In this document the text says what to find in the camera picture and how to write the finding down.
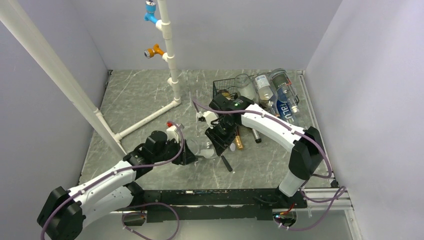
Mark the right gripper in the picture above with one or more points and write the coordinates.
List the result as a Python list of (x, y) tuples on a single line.
[(221, 143)]

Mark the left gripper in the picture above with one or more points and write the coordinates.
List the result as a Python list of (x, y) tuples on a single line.
[(185, 157)]

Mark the round clear glass bottle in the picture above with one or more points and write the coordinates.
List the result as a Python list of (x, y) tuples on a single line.
[(202, 148)]

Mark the clear frosted wine bottle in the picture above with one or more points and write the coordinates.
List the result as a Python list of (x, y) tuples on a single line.
[(245, 87)]

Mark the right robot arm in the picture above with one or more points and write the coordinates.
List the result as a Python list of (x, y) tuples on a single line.
[(304, 145)]

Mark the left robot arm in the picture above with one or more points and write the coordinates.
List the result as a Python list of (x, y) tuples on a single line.
[(67, 212)]

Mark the red wine bottle gold cap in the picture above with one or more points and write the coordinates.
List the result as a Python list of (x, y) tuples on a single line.
[(238, 140)]

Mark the green wine bottle silver cap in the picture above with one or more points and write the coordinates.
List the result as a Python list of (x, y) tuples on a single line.
[(256, 136)]

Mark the clear bottle white label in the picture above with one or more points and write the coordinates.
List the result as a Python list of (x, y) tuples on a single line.
[(266, 96)]

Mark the blue label clear bottle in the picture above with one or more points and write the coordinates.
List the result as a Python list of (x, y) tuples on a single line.
[(287, 99)]

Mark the small grey hammer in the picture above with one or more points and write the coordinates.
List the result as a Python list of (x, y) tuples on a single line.
[(226, 163)]

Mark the orange pipe nozzle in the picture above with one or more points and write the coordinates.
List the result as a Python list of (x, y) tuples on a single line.
[(155, 50)]

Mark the blue pipe nozzle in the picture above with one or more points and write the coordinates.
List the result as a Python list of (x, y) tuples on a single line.
[(150, 7)]

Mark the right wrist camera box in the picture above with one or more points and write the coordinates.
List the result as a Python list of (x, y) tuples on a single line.
[(207, 117)]

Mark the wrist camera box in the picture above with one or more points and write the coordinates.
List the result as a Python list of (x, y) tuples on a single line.
[(172, 132), (207, 117)]

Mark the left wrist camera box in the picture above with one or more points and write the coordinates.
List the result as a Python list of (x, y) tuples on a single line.
[(172, 132)]

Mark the black wire wine rack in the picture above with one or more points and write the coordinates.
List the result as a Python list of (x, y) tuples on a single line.
[(227, 87)]

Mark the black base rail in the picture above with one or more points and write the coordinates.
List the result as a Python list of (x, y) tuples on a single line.
[(214, 204)]

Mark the white pvc pipe frame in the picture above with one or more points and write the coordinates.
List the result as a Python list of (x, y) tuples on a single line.
[(20, 25)]

